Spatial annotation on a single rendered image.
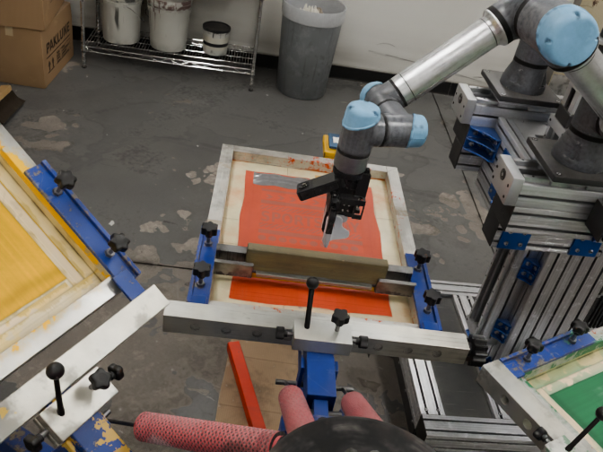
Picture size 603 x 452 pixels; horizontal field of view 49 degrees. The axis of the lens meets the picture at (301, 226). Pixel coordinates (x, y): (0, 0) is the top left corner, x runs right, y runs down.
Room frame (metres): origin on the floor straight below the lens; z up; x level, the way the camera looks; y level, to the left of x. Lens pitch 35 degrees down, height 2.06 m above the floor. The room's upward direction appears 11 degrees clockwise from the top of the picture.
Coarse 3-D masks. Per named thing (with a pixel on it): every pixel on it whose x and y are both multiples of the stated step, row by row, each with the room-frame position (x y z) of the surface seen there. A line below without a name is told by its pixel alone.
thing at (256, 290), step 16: (288, 176) 1.82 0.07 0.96; (256, 192) 1.69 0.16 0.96; (256, 208) 1.61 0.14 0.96; (240, 224) 1.51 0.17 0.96; (256, 224) 1.53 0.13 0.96; (240, 240) 1.44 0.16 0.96; (256, 240) 1.45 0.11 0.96; (240, 288) 1.25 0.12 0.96; (256, 288) 1.26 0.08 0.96; (272, 288) 1.27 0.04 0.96; (288, 288) 1.28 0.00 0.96; (304, 288) 1.29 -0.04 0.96; (272, 304) 1.21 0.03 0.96; (288, 304) 1.22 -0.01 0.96; (304, 304) 1.23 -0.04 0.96
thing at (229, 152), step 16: (224, 144) 1.88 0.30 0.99; (224, 160) 1.79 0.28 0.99; (240, 160) 1.86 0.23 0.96; (256, 160) 1.86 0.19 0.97; (272, 160) 1.87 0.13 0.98; (288, 160) 1.87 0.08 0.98; (304, 160) 1.88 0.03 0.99; (320, 160) 1.90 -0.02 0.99; (224, 176) 1.69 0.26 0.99; (384, 176) 1.91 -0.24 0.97; (224, 192) 1.61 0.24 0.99; (400, 192) 1.80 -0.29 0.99; (400, 208) 1.70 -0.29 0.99; (400, 224) 1.62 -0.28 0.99; (400, 240) 1.54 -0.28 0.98; (400, 256) 1.50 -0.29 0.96; (208, 304) 1.13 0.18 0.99; (224, 304) 1.14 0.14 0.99; (240, 304) 1.15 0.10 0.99; (352, 320) 1.17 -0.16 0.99; (368, 320) 1.18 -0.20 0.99; (384, 320) 1.19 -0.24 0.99; (416, 320) 1.22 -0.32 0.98
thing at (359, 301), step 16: (368, 192) 1.82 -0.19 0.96; (368, 208) 1.72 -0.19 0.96; (368, 224) 1.64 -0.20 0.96; (368, 240) 1.55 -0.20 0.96; (368, 256) 1.48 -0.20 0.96; (320, 288) 1.31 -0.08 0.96; (336, 288) 1.32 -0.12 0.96; (320, 304) 1.24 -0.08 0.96; (336, 304) 1.26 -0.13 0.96; (352, 304) 1.27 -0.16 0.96; (368, 304) 1.28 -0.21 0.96; (384, 304) 1.29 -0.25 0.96
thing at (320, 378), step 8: (304, 352) 1.01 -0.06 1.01; (312, 352) 0.99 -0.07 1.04; (320, 352) 1.00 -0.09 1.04; (304, 360) 0.99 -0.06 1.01; (312, 360) 0.97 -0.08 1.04; (320, 360) 0.98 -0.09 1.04; (328, 360) 0.98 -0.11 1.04; (312, 368) 0.95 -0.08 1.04; (320, 368) 0.95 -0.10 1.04; (328, 368) 0.96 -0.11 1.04; (304, 376) 0.95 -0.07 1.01; (312, 376) 0.93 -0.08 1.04; (320, 376) 0.93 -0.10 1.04; (328, 376) 0.94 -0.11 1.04; (304, 384) 0.93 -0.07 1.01; (312, 384) 0.91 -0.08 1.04; (320, 384) 0.91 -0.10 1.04; (328, 384) 0.92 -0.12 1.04; (304, 392) 0.91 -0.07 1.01; (312, 392) 0.89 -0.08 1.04; (320, 392) 0.89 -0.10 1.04; (328, 392) 0.89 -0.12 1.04; (312, 400) 0.88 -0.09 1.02; (328, 400) 0.88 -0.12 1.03; (328, 408) 0.89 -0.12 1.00
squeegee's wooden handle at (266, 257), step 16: (256, 256) 1.28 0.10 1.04; (272, 256) 1.28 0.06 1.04; (288, 256) 1.29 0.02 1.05; (304, 256) 1.29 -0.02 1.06; (320, 256) 1.30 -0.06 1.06; (336, 256) 1.31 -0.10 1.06; (352, 256) 1.32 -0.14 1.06; (272, 272) 1.28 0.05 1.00; (288, 272) 1.29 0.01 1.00; (304, 272) 1.29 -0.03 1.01; (320, 272) 1.30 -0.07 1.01; (336, 272) 1.30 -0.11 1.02; (352, 272) 1.31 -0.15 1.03; (368, 272) 1.31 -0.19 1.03; (384, 272) 1.32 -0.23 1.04
